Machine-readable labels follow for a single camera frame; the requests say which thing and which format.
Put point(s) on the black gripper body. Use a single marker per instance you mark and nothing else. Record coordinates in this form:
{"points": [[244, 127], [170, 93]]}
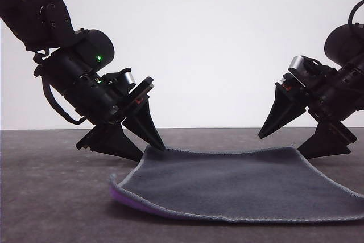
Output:
{"points": [[79, 92], [338, 95]]}

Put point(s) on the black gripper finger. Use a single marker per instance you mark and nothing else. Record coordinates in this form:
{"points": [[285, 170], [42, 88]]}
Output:
{"points": [[283, 109], [327, 143], [145, 123], [113, 143]]}

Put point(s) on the purple towel with grey hem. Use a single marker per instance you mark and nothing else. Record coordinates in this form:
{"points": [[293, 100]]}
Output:
{"points": [[227, 189]]}

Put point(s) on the grey table cloth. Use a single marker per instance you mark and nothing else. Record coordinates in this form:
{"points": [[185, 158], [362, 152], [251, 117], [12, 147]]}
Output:
{"points": [[51, 197]]}

